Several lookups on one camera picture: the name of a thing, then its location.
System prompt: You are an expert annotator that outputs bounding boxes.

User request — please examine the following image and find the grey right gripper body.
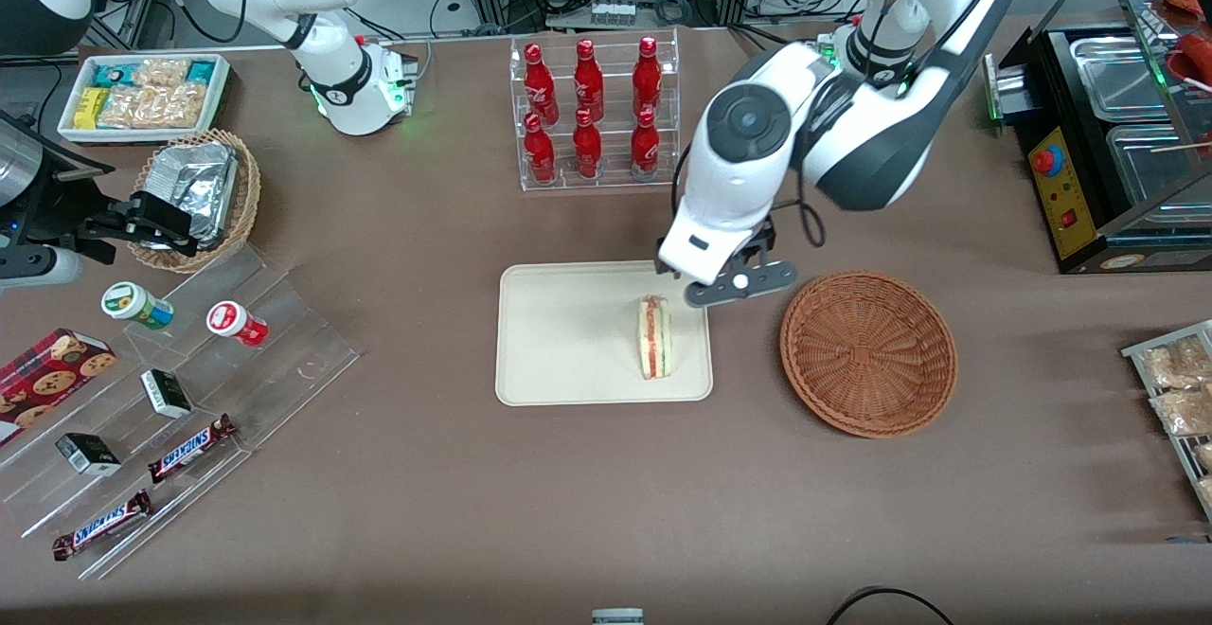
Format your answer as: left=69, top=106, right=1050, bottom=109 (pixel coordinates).
left=0, top=118, right=48, bottom=211

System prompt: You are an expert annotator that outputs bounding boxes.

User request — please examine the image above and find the triangular white bread sandwich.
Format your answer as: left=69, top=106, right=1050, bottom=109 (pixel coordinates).
left=637, top=295, right=674, bottom=381

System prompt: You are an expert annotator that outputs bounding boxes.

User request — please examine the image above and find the light wicker basket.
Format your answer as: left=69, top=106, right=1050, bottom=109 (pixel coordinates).
left=126, top=129, right=262, bottom=274

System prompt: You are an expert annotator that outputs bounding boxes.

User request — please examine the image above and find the beige rectangular tray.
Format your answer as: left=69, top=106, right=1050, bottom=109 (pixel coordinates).
left=495, top=259, right=714, bottom=407

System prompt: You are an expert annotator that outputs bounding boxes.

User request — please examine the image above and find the white rectangular snack tray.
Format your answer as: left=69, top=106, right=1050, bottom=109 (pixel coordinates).
left=57, top=53, right=233, bottom=146

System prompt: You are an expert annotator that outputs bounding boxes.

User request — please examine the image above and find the round brown wicker basket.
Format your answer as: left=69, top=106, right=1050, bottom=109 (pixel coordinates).
left=779, top=270, right=959, bottom=439

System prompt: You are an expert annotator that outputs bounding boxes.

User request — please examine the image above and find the tray of wrapped pastries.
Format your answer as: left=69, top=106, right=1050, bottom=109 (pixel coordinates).
left=1121, top=320, right=1212, bottom=522

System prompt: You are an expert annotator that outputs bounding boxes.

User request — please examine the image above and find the silver foil pack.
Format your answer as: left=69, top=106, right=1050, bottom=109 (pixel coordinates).
left=144, top=142, right=239, bottom=247

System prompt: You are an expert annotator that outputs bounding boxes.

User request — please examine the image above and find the green lid snack cup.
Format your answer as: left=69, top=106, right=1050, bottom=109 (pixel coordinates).
left=101, top=281, right=175, bottom=331

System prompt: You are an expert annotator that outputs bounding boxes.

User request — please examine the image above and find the yellow snack packet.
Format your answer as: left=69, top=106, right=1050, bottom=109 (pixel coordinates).
left=74, top=87, right=111, bottom=130

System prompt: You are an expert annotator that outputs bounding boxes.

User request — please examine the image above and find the clear acrylic bottle rack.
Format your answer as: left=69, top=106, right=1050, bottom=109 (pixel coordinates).
left=509, top=28, right=681, bottom=192

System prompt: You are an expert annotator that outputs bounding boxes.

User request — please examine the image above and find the clear rice cracker bag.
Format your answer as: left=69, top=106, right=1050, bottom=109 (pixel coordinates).
left=98, top=83, right=207, bottom=130
left=131, top=58, right=190, bottom=89

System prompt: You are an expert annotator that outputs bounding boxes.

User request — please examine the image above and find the red lid snack cup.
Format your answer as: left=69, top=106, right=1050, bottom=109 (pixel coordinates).
left=206, top=300, right=269, bottom=348

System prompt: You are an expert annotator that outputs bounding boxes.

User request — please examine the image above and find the red soda bottle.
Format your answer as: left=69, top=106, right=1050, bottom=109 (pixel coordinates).
left=631, top=107, right=661, bottom=178
left=633, top=35, right=663, bottom=119
left=524, top=44, right=559, bottom=124
left=574, top=39, right=605, bottom=122
left=572, top=108, right=603, bottom=180
left=524, top=113, right=558, bottom=185

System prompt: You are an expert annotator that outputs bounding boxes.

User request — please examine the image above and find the small black box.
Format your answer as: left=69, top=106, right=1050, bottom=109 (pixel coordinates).
left=55, top=432, right=123, bottom=476
left=139, top=368, right=193, bottom=420

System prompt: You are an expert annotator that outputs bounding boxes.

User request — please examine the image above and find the red cookie box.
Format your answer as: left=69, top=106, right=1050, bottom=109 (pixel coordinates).
left=0, top=327, right=117, bottom=446

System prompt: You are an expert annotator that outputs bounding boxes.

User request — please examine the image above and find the clear acrylic step display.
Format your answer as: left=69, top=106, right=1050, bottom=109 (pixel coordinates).
left=0, top=241, right=363, bottom=580

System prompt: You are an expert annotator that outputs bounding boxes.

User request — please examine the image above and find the brown snickers bar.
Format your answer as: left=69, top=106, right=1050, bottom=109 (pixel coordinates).
left=51, top=490, right=154, bottom=562
left=147, top=414, right=238, bottom=485

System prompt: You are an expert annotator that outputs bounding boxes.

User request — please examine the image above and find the black food warmer machine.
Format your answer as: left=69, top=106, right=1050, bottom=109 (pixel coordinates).
left=985, top=0, right=1212, bottom=276

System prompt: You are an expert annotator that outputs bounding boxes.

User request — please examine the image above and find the steel food pan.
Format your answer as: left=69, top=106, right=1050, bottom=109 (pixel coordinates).
left=1106, top=123, right=1212, bottom=207
left=1070, top=36, right=1180, bottom=124

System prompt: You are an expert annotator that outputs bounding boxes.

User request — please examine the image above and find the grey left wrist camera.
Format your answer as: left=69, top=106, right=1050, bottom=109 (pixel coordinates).
left=684, top=260, right=798, bottom=310

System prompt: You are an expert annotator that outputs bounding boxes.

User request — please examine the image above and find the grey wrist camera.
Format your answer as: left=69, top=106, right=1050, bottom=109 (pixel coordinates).
left=0, top=244, right=83, bottom=287
left=684, top=260, right=798, bottom=310

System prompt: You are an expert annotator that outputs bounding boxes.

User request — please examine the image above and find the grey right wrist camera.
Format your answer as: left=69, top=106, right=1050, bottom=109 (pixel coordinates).
left=0, top=244, right=83, bottom=287

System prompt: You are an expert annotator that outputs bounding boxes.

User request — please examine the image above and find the black floor cable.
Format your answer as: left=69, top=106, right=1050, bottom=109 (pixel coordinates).
left=826, top=587, right=957, bottom=625

